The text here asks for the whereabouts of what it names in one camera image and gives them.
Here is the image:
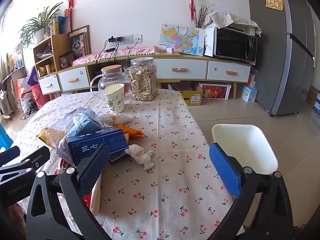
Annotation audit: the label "wooden shelf unit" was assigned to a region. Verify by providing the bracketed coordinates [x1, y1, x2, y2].
[33, 33, 70, 78]

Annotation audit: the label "white tissue with orange bits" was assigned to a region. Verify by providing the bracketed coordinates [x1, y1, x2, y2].
[96, 113, 132, 126]

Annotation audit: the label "person's left forearm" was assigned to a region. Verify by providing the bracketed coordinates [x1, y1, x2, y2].
[5, 202, 28, 240]

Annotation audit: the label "red chili string decoration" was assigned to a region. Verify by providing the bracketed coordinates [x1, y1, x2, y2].
[67, 0, 76, 30]

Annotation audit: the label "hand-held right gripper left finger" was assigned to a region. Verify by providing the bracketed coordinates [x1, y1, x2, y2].
[26, 143, 112, 240]

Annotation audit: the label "white drawer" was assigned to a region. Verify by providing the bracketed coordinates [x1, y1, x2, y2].
[207, 61, 251, 83]
[58, 66, 90, 92]
[39, 75, 61, 95]
[153, 59, 208, 80]

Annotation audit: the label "blue watering can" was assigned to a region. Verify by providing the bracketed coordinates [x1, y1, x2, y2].
[58, 15, 69, 34]

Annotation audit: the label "colourful map gift bag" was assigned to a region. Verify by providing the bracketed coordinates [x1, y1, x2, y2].
[159, 24, 206, 56]

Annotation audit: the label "yellow paper on fridge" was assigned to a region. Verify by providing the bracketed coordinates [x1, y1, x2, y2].
[265, 0, 284, 11]

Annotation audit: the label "clear plastic jar of seeds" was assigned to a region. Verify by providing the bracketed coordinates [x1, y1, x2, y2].
[128, 57, 158, 102]

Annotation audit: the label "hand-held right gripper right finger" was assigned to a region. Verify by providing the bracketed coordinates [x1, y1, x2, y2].
[209, 142, 293, 240]

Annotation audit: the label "wooden sideboard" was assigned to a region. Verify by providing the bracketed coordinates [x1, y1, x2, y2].
[37, 51, 252, 100]

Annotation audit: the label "white storage box rabbit print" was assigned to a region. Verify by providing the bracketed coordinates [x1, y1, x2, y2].
[199, 82, 232, 101]

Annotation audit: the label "pink cloth runner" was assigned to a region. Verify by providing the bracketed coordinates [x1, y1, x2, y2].
[72, 45, 160, 67]

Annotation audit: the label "potted green plant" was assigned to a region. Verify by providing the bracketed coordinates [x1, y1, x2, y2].
[19, 2, 64, 48]

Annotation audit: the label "white cardboard box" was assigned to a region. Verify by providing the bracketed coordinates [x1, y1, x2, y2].
[212, 5, 230, 14]

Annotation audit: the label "framed cat picture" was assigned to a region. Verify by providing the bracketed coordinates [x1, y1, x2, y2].
[67, 25, 91, 63]

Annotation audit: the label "black charger cables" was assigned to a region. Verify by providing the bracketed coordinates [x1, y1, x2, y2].
[96, 39, 119, 63]

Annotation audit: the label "blue white carton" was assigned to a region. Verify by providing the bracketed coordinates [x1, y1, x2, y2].
[237, 84, 259, 102]

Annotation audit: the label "blue paper bag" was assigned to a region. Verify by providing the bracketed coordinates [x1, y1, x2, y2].
[65, 106, 103, 139]

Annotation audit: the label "white plastic bin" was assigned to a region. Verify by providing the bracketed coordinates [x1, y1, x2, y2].
[211, 124, 279, 175]

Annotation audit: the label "yellow foil packet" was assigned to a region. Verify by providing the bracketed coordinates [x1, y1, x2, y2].
[36, 127, 68, 148]

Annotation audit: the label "orange peel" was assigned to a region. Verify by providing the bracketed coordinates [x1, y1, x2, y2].
[115, 124, 145, 139]

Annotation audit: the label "floral cloth cover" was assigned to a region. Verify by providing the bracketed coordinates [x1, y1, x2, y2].
[209, 11, 262, 37]

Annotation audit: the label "wall sockets with chargers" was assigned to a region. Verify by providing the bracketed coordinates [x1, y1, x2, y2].
[109, 34, 142, 46]

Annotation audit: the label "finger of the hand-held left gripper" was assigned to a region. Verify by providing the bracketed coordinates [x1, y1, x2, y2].
[0, 145, 21, 167]
[0, 146, 51, 180]

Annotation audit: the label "dry twigs bunch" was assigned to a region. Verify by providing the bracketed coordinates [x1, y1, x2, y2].
[194, 4, 215, 29]

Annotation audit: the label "white paper cup green print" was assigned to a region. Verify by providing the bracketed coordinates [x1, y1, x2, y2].
[103, 83, 125, 114]

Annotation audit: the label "red knot decoration with fan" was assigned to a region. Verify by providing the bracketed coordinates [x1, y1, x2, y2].
[182, 0, 207, 22]

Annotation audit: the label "blue plastic stool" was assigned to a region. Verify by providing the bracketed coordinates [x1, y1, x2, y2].
[0, 124, 13, 150]

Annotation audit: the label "black microwave oven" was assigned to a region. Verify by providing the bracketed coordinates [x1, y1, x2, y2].
[212, 27, 258, 65]

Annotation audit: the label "grey refrigerator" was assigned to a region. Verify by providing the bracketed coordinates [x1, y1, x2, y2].
[246, 0, 320, 117]

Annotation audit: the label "glass pitcher with wooden lid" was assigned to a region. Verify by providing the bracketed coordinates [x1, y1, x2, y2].
[90, 65, 130, 98]

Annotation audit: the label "red shopping bag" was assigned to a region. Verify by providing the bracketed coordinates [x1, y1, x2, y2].
[17, 76, 50, 109]

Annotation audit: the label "cluttered metal rack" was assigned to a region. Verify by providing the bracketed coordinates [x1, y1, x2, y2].
[5, 44, 27, 80]

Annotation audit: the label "red white snack wrapper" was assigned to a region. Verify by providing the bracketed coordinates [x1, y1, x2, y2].
[56, 165, 102, 217]

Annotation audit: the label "orange white box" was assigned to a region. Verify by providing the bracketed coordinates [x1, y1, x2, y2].
[247, 74, 258, 88]

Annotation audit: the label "yellow cardboard box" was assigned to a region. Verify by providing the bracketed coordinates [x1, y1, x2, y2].
[168, 82, 203, 106]

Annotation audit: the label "white paper bag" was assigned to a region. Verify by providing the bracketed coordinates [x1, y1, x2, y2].
[204, 26, 217, 57]

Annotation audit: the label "blue medicine box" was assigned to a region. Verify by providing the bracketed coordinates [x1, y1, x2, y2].
[64, 127, 129, 165]

